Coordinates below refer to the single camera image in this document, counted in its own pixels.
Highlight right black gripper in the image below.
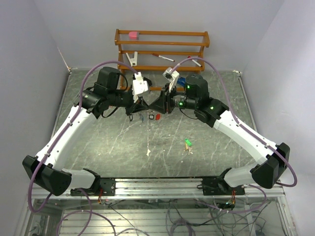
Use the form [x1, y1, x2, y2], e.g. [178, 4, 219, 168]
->
[149, 83, 198, 114]

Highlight white clip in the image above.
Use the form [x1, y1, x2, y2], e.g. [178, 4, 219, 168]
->
[126, 51, 138, 67]

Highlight aluminium rail frame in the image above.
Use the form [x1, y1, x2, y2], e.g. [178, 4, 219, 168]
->
[32, 178, 285, 200]

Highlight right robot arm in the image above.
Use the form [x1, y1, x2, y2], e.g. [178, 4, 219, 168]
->
[149, 71, 290, 195]

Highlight purple cable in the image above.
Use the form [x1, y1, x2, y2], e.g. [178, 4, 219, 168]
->
[172, 57, 298, 213]
[27, 60, 140, 236]

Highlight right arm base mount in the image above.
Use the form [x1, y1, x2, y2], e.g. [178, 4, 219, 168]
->
[197, 177, 245, 196]

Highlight red white marker right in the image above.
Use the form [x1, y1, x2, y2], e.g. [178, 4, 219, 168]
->
[188, 56, 202, 67]

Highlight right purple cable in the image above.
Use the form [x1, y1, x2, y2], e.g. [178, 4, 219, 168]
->
[172, 57, 298, 213]

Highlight red white marker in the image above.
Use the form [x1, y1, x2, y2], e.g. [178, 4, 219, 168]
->
[152, 53, 175, 62]
[188, 56, 202, 67]

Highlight red white marker left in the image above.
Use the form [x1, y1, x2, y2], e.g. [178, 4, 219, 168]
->
[152, 53, 175, 62]

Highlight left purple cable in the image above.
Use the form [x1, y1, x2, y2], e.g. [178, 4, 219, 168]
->
[27, 60, 140, 236]

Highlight wooden shelf rack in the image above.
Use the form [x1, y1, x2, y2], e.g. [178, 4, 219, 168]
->
[114, 29, 211, 92]

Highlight green tag key bunch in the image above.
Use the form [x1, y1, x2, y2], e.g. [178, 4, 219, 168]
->
[182, 139, 193, 155]

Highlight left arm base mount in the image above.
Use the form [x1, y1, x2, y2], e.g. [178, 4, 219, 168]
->
[96, 177, 116, 196]

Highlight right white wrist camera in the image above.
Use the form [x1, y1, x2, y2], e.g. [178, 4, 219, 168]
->
[162, 67, 180, 92]

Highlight blue stapler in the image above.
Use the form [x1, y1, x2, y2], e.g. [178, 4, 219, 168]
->
[177, 77, 186, 87]

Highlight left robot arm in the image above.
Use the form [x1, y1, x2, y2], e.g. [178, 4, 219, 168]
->
[22, 66, 150, 196]

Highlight grey keyring disc with rings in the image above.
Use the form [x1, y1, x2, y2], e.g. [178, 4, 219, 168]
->
[132, 109, 155, 118]

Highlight pink eraser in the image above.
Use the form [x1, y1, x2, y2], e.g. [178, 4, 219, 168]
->
[128, 31, 139, 40]

